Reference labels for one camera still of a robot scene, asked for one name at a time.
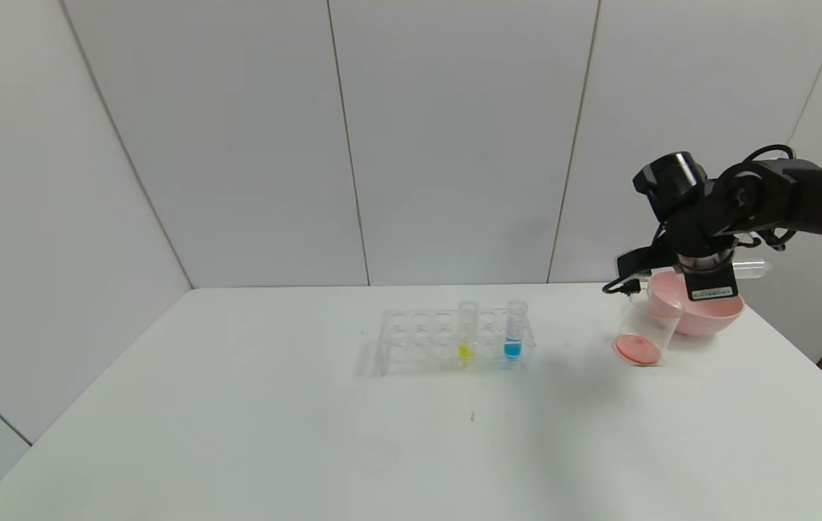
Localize test tube with yellow pigment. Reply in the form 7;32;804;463
457;301;479;363

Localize test tube with red pigment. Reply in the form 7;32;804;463
641;259;771;284

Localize clear plastic test tube rack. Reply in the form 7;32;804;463
376;309;535;378

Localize test tube with blue pigment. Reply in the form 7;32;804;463
504;301;529;362

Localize clear glass beaker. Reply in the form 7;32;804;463
613;289;682;368

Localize pink bowl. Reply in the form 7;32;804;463
645;269;745;337

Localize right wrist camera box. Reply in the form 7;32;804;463
616;246;666;281

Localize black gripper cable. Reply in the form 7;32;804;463
742;144;797;166

